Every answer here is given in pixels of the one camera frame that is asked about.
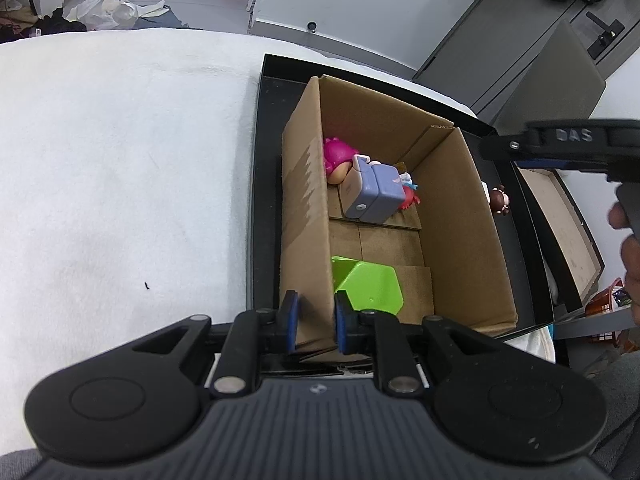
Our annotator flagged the grey chair back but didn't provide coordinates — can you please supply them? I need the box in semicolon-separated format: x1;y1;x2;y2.
492;19;608;136

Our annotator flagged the brown toy figure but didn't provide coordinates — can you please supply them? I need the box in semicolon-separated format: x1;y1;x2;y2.
487;185;514;217

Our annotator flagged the purple toy block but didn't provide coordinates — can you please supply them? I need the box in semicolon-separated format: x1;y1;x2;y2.
339;154;406;224

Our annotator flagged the red and blue toy figure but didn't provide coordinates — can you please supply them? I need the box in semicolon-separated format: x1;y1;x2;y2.
395;161;424;209

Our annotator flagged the dark clothes pile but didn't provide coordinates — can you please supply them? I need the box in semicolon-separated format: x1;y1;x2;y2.
35;7;88;36

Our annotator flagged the black door handle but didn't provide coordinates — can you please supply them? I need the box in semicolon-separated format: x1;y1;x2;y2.
586;11;626;60

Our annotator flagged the white plastic bag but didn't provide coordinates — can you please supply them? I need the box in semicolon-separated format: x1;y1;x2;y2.
65;0;167;31

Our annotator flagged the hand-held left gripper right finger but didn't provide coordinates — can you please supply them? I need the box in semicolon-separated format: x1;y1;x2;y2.
334;290;501;396

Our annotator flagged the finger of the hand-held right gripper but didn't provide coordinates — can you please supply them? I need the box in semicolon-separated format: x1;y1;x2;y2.
478;132;533;163
514;158;612;173

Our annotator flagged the black box lid brown inside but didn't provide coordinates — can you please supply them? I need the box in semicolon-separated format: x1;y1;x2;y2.
515;165;606;312

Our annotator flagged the black tray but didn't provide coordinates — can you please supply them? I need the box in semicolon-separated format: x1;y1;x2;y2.
247;53;557;377

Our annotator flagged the orange plastic basket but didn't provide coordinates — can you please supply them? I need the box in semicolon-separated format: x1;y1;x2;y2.
584;277;635;345

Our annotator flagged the green hexagonal block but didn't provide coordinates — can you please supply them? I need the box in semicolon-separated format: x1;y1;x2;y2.
331;256;405;318

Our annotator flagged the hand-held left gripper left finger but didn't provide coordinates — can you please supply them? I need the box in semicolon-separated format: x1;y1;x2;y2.
132;290;301;395

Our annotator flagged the pink toy figure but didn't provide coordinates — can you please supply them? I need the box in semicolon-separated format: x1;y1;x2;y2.
322;137;360;186

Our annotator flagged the white panel with black knob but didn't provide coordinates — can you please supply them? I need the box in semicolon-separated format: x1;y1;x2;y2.
249;0;516;72

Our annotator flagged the brown cardboard box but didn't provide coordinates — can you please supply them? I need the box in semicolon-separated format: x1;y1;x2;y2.
279;75;521;365

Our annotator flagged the blue denim cloth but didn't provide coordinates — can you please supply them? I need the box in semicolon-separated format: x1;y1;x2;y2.
135;5;191;30

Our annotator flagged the person's right hand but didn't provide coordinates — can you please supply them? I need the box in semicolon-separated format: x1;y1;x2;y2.
608;204;640;327

